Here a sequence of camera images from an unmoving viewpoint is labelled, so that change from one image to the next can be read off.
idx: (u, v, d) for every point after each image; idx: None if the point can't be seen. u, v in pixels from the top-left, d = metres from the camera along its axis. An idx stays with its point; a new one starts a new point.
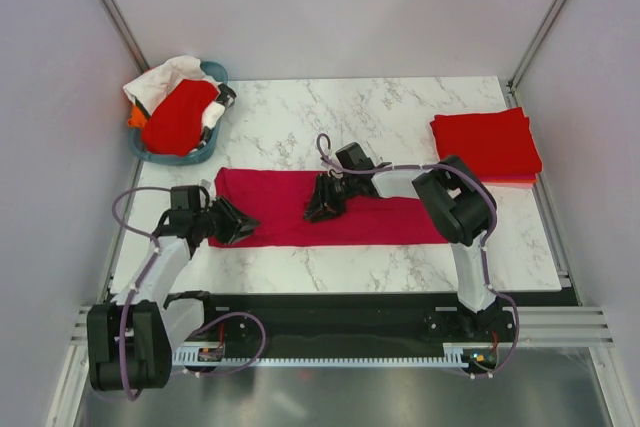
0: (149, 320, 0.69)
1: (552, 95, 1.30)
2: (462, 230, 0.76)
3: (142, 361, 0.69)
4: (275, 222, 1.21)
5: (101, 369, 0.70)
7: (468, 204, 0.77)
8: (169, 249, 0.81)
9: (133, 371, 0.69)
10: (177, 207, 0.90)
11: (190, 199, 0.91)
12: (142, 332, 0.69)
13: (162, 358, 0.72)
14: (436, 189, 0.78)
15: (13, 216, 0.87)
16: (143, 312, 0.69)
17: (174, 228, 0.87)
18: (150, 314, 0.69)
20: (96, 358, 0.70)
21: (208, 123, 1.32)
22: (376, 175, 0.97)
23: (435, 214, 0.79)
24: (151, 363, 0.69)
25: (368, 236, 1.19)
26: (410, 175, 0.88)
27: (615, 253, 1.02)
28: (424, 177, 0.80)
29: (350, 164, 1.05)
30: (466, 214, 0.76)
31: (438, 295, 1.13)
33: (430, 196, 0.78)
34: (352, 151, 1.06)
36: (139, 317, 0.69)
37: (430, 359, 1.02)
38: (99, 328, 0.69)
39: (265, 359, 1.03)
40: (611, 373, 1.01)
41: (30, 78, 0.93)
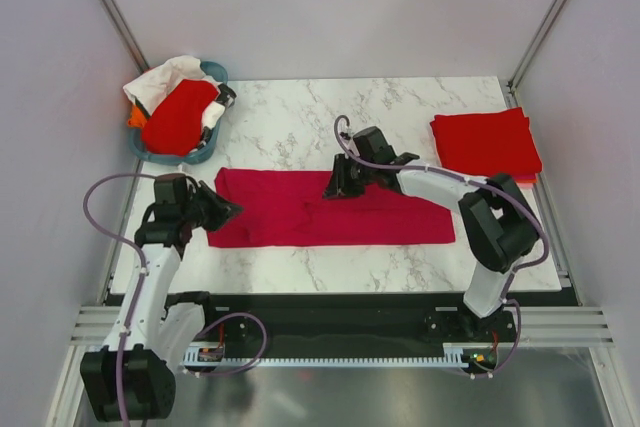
0: (147, 369, 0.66)
1: (552, 95, 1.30)
2: (504, 259, 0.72)
3: (144, 402, 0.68)
4: (274, 221, 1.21)
5: (104, 411, 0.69)
7: (514, 231, 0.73)
8: (157, 265, 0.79)
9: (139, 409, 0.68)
10: (162, 202, 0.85)
11: (176, 192, 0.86)
12: (141, 379, 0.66)
13: (165, 392, 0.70)
14: (488, 215, 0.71)
15: (13, 216, 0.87)
16: (141, 362, 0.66)
17: (159, 228, 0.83)
18: (148, 363, 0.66)
20: (97, 404, 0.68)
21: (208, 123, 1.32)
22: (403, 172, 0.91)
23: (478, 238, 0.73)
24: (155, 404, 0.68)
25: (368, 236, 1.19)
26: (452, 186, 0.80)
27: (615, 253, 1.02)
28: (474, 199, 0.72)
29: (369, 151, 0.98)
30: (511, 243, 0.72)
31: (438, 294, 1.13)
33: (480, 220, 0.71)
34: (373, 137, 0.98)
36: (137, 366, 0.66)
37: (430, 359, 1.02)
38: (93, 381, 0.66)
39: (265, 359, 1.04)
40: (610, 372, 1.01)
41: (30, 77, 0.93)
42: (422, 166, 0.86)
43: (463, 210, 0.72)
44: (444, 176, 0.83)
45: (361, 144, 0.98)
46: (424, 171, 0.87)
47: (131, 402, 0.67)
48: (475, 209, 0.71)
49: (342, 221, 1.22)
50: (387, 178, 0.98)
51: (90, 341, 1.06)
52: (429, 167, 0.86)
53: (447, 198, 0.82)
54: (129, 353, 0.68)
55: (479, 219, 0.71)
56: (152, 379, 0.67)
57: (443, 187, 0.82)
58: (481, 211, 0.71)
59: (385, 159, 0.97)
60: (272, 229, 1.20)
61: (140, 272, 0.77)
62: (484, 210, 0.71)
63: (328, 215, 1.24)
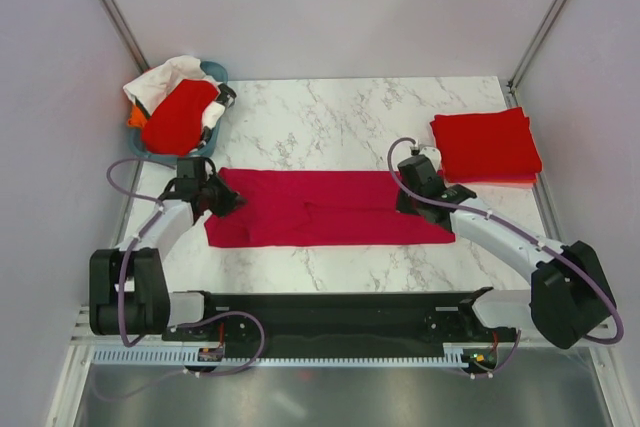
0: (149, 264, 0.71)
1: (552, 95, 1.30)
2: (574, 337, 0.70)
3: (139, 307, 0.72)
4: (273, 221, 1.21)
5: (101, 312, 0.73)
7: (588, 306, 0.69)
8: (174, 210, 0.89)
9: (132, 314, 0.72)
10: (183, 176, 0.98)
11: (196, 170, 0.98)
12: (142, 275, 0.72)
13: (160, 304, 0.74)
14: (563, 291, 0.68)
15: (13, 216, 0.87)
16: (144, 257, 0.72)
17: (181, 193, 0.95)
18: (151, 260, 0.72)
20: (98, 302, 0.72)
21: (208, 123, 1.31)
22: (457, 211, 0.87)
23: (547, 313, 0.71)
24: (149, 307, 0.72)
25: (367, 236, 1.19)
26: (519, 243, 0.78)
27: (614, 253, 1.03)
28: (549, 273, 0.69)
29: (416, 182, 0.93)
30: (584, 322, 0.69)
31: (440, 294, 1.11)
33: (553, 297, 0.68)
34: (420, 167, 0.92)
36: (141, 262, 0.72)
37: (430, 359, 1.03)
38: (102, 272, 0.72)
39: (265, 359, 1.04)
40: (611, 373, 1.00)
41: (30, 77, 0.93)
42: (484, 212, 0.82)
43: (537, 284, 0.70)
44: (509, 231, 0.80)
45: (409, 174, 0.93)
46: (485, 219, 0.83)
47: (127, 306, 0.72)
48: (548, 285, 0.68)
49: (342, 221, 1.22)
50: (436, 213, 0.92)
51: (90, 341, 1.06)
52: (492, 214, 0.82)
53: (511, 255, 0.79)
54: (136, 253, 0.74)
55: (553, 296, 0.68)
56: (152, 275, 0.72)
57: (506, 242, 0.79)
58: (556, 287, 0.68)
59: (432, 192, 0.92)
60: (271, 229, 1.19)
61: (158, 208, 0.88)
62: (560, 286, 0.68)
63: (328, 215, 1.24)
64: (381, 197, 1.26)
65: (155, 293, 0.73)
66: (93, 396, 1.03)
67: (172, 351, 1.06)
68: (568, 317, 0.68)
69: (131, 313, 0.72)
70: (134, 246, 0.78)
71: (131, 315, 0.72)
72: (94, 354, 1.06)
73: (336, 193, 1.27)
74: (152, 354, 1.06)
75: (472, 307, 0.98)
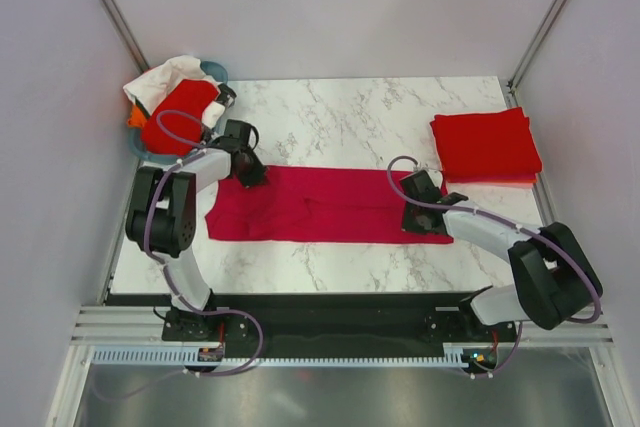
0: (187, 184, 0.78)
1: (552, 94, 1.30)
2: (557, 318, 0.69)
3: (168, 222, 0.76)
4: (274, 217, 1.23)
5: (135, 218, 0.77)
7: (567, 285, 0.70)
8: (215, 156, 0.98)
9: (160, 226, 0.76)
10: (229, 135, 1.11)
11: (240, 132, 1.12)
12: (178, 193, 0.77)
13: (187, 227, 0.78)
14: (539, 268, 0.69)
15: (12, 216, 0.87)
16: (183, 177, 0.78)
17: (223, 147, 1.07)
18: (189, 180, 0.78)
20: (134, 210, 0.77)
21: (208, 123, 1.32)
22: (449, 213, 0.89)
23: (528, 291, 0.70)
24: (178, 221, 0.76)
25: (368, 234, 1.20)
26: (498, 228, 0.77)
27: (614, 253, 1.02)
28: (526, 249, 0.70)
29: (413, 192, 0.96)
30: (567, 301, 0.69)
31: (438, 294, 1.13)
33: (531, 273, 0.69)
34: (417, 177, 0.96)
36: (180, 180, 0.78)
37: (430, 359, 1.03)
38: (144, 181, 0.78)
39: (265, 359, 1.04)
40: (610, 372, 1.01)
41: (30, 77, 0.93)
42: (470, 208, 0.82)
43: (514, 260, 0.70)
44: (493, 221, 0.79)
45: (406, 183, 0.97)
46: (471, 213, 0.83)
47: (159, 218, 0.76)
48: (525, 261, 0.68)
49: (342, 218, 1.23)
50: (432, 218, 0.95)
51: (89, 341, 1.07)
52: (478, 209, 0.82)
53: (495, 244, 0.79)
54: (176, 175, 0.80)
55: (531, 272, 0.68)
56: (187, 194, 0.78)
57: (487, 230, 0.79)
58: (532, 262, 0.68)
59: (430, 199, 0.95)
60: (272, 223, 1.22)
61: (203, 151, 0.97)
62: (535, 262, 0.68)
63: (328, 212, 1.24)
64: (381, 197, 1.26)
65: (185, 211, 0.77)
66: (93, 396, 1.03)
67: (172, 351, 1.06)
68: (547, 294, 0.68)
69: (159, 225, 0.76)
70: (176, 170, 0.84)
71: (159, 227, 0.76)
72: (94, 354, 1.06)
73: (336, 188, 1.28)
74: (152, 354, 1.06)
75: (471, 305, 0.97)
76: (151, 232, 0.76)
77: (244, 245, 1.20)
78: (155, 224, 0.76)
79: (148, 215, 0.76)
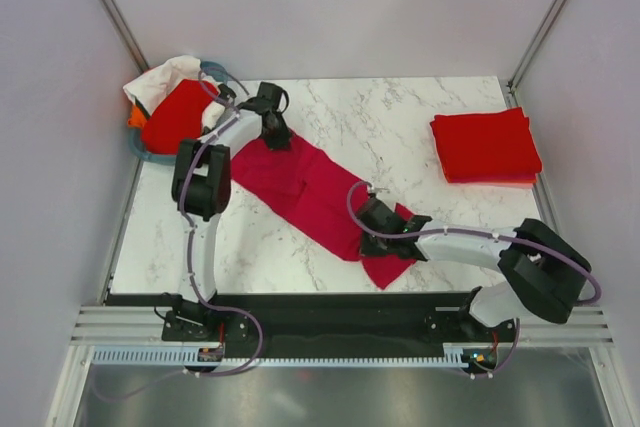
0: (223, 157, 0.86)
1: (552, 94, 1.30)
2: (565, 308, 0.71)
3: (206, 190, 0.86)
4: (271, 181, 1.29)
5: (178, 184, 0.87)
7: (559, 275, 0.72)
8: (246, 121, 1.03)
9: (198, 193, 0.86)
10: (261, 96, 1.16)
11: (272, 94, 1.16)
12: (214, 165, 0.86)
13: (222, 194, 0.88)
14: (531, 270, 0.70)
15: (12, 216, 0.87)
16: (220, 151, 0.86)
17: (256, 105, 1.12)
18: (224, 155, 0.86)
20: (176, 176, 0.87)
21: (208, 123, 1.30)
22: (421, 239, 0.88)
23: (533, 297, 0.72)
24: (215, 190, 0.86)
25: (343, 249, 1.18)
26: (478, 240, 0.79)
27: (614, 252, 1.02)
28: (513, 259, 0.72)
29: (376, 223, 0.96)
30: (568, 290, 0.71)
31: (438, 294, 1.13)
33: (527, 278, 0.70)
34: (376, 208, 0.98)
36: (217, 153, 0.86)
37: (430, 359, 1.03)
38: (184, 152, 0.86)
39: (265, 359, 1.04)
40: (610, 372, 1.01)
41: (30, 77, 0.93)
42: (440, 228, 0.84)
43: (508, 272, 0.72)
44: (465, 236, 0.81)
45: (369, 218, 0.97)
46: (443, 234, 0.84)
47: (198, 185, 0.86)
48: (518, 271, 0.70)
49: (321, 218, 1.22)
50: (406, 248, 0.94)
51: (89, 341, 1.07)
52: (448, 229, 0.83)
53: (478, 257, 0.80)
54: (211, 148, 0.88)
55: (527, 278, 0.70)
56: (223, 167, 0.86)
57: (467, 246, 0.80)
58: (524, 268, 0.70)
59: (396, 228, 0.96)
60: (265, 183, 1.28)
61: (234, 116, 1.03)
62: (526, 267, 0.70)
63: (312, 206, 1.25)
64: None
65: (221, 179, 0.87)
66: (93, 396, 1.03)
67: (172, 351, 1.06)
68: (548, 292, 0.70)
69: (198, 191, 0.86)
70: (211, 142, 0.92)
71: (198, 193, 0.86)
72: (94, 354, 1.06)
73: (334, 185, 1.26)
74: (152, 354, 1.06)
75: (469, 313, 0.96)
76: (190, 196, 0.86)
77: (244, 246, 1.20)
78: (193, 191, 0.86)
79: (187, 183, 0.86)
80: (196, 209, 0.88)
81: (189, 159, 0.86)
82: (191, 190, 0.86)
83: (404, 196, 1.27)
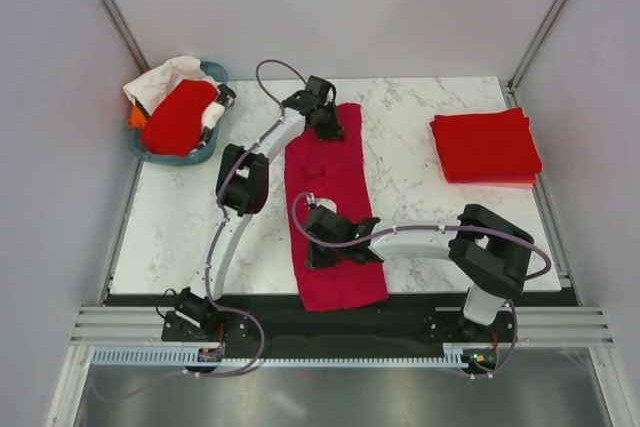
0: (261, 168, 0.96)
1: (552, 94, 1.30)
2: (518, 285, 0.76)
3: (243, 192, 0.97)
4: (303, 156, 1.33)
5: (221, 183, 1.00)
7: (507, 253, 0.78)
8: (291, 121, 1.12)
9: (236, 193, 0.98)
10: (309, 90, 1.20)
11: (319, 89, 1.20)
12: (253, 172, 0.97)
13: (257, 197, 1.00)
14: (479, 252, 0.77)
15: (12, 216, 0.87)
16: (260, 162, 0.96)
17: (302, 101, 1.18)
18: (263, 167, 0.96)
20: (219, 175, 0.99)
21: (208, 123, 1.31)
22: (374, 240, 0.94)
23: (486, 280, 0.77)
24: (250, 195, 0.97)
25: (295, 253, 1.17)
26: (426, 236, 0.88)
27: (614, 253, 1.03)
28: (463, 246, 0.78)
29: (327, 231, 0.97)
30: (515, 267, 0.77)
31: (438, 295, 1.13)
33: (477, 261, 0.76)
34: (327, 215, 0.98)
36: (257, 163, 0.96)
37: (430, 359, 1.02)
38: (228, 157, 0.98)
39: (265, 360, 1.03)
40: (610, 372, 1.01)
41: (30, 77, 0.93)
42: (391, 228, 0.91)
43: (461, 259, 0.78)
44: (417, 232, 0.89)
45: (317, 228, 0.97)
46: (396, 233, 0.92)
47: (236, 187, 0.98)
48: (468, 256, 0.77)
49: None
50: (362, 254, 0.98)
51: (89, 341, 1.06)
52: (397, 227, 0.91)
53: (429, 249, 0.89)
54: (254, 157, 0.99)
55: (476, 261, 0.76)
56: (261, 175, 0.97)
57: (418, 242, 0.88)
58: (472, 252, 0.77)
59: (345, 234, 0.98)
60: (297, 153, 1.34)
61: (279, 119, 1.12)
62: (475, 250, 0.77)
63: (313, 191, 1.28)
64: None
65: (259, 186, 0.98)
66: (93, 396, 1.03)
67: (172, 351, 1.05)
68: (499, 271, 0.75)
69: (237, 192, 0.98)
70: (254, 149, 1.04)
71: (236, 193, 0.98)
72: (94, 355, 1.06)
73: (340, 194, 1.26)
74: (152, 354, 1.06)
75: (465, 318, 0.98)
76: (230, 194, 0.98)
77: (244, 246, 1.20)
78: (232, 191, 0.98)
79: (227, 184, 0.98)
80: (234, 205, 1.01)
81: (232, 163, 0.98)
82: (230, 189, 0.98)
83: (404, 197, 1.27)
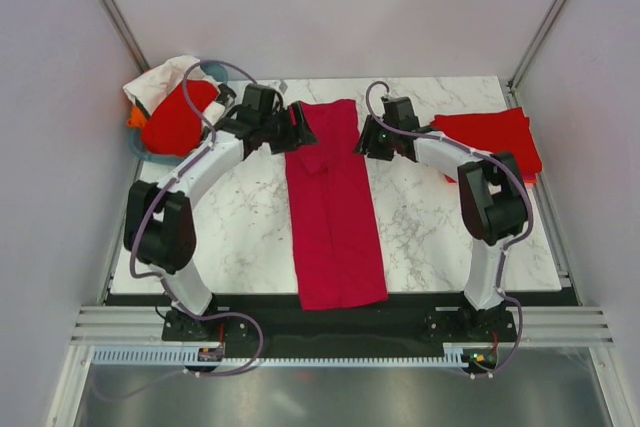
0: (179, 211, 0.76)
1: (552, 93, 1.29)
2: (488, 229, 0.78)
3: (161, 245, 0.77)
4: (302, 152, 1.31)
5: (131, 235, 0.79)
7: (501, 203, 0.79)
8: (223, 147, 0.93)
9: (154, 247, 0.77)
10: (248, 103, 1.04)
11: (261, 99, 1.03)
12: (171, 216, 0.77)
13: (182, 246, 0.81)
14: (480, 181, 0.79)
15: (12, 216, 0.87)
16: (177, 203, 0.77)
17: (240, 122, 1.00)
18: (181, 207, 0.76)
20: (127, 227, 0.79)
21: (208, 123, 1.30)
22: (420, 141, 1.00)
23: (469, 205, 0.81)
24: (172, 244, 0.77)
25: (297, 245, 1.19)
26: (456, 154, 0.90)
27: (615, 253, 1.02)
28: (471, 167, 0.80)
29: (395, 117, 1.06)
30: (499, 215, 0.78)
31: (438, 294, 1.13)
33: (470, 186, 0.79)
34: (401, 104, 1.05)
36: (174, 204, 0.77)
37: (430, 359, 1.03)
38: (136, 202, 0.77)
39: (265, 359, 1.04)
40: (610, 372, 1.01)
41: (30, 77, 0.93)
42: (437, 136, 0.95)
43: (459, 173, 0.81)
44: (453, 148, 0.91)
45: (390, 109, 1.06)
46: (437, 140, 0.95)
47: (151, 241, 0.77)
48: (467, 176, 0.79)
49: (318, 209, 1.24)
50: (405, 145, 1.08)
51: (90, 341, 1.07)
52: (444, 138, 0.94)
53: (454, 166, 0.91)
54: (170, 195, 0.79)
55: (471, 184, 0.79)
56: (180, 218, 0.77)
57: (451, 155, 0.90)
58: (472, 176, 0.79)
59: (408, 127, 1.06)
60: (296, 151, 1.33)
61: (207, 145, 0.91)
62: (476, 177, 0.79)
63: (313, 189, 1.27)
64: (350, 237, 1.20)
65: (178, 233, 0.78)
66: (93, 396, 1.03)
67: (172, 351, 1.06)
68: (481, 204, 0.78)
69: (154, 245, 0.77)
70: (172, 186, 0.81)
71: (154, 246, 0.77)
72: (94, 354, 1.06)
73: (341, 190, 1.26)
74: (152, 354, 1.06)
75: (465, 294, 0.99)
76: (145, 249, 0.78)
77: (244, 246, 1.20)
78: (148, 246, 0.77)
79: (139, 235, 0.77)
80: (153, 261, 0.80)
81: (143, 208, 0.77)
82: (145, 241, 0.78)
83: (404, 196, 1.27)
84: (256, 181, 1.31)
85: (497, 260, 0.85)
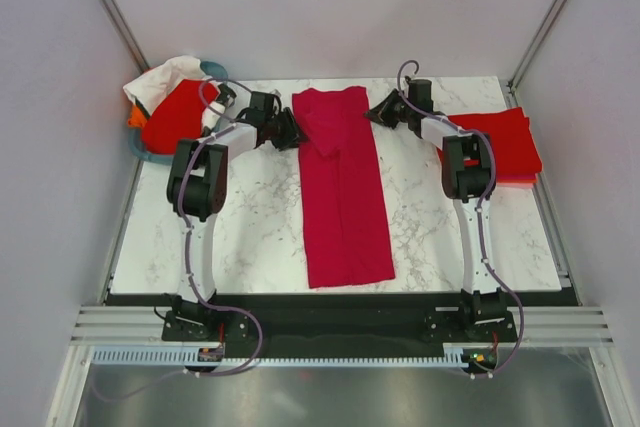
0: (220, 155, 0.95)
1: (553, 93, 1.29)
2: (457, 188, 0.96)
3: (200, 190, 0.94)
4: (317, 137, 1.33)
5: (174, 183, 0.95)
7: (473, 171, 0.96)
8: (243, 129, 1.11)
9: (195, 191, 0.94)
10: (253, 106, 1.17)
11: (265, 103, 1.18)
12: (212, 162, 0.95)
13: (218, 194, 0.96)
14: (456, 150, 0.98)
15: (12, 216, 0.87)
16: (218, 149, 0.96)
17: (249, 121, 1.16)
18: (222, 153, 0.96)
20: (173, 173, 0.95)
21: (208, 123, 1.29)
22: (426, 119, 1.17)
23: (447, 169, 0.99)
24: (211, 189, 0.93)
25: (308, 224, 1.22)
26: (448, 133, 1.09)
27: (615, 254, 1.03)
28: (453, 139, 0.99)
29: (414, 95, 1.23)
30: (467, 179, 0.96)
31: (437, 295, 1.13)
33: (449, 153, 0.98)
34: (422, 86, 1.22)
36: (214, 151, 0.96)
37: (430, 359, 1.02)
38: (183, 152, 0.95)
39: (265, 359, 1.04)
40: (610, 372, 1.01)
41: (29, 78, 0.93)
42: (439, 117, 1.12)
43: (444, 144, 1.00)
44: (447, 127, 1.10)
45: (411, 88, 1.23)
46: (439, 120, 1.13)
47: (193, 187, 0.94)
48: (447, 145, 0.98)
49: (330, 195, 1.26)
50: (415, 121, 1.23)
51: (89, 341, 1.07)
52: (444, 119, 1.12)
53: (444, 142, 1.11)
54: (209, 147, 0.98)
55: (449, 152, 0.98)
56: (220, 166, 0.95)
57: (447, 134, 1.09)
58: (451, 145, 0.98)
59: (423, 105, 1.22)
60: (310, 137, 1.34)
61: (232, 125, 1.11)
62: (455, 147, 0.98)
63: (325, 174, 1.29)
64: (358, 222, 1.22)
65: (216, 180, 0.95)
66: (93, 396, 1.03)
67: (172, 351, 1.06)
68: (454, 168, 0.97)
69: (195, 190, 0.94)
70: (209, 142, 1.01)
71: (196, 192, 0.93)
72: (94, 354, 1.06)
73: (352, 175, 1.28)
74: (152, 354, 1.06)
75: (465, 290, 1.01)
76: (187, 194, 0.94)
77: (243, 247, 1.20)
78: (190, 191, 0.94)
79: (184, 180, 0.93)
80: (192, 208, 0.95)
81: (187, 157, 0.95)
82: (189, 189, 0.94)
83: (404, 196, 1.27)
84: (256, 181, 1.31)
85: (478, 222, 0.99)
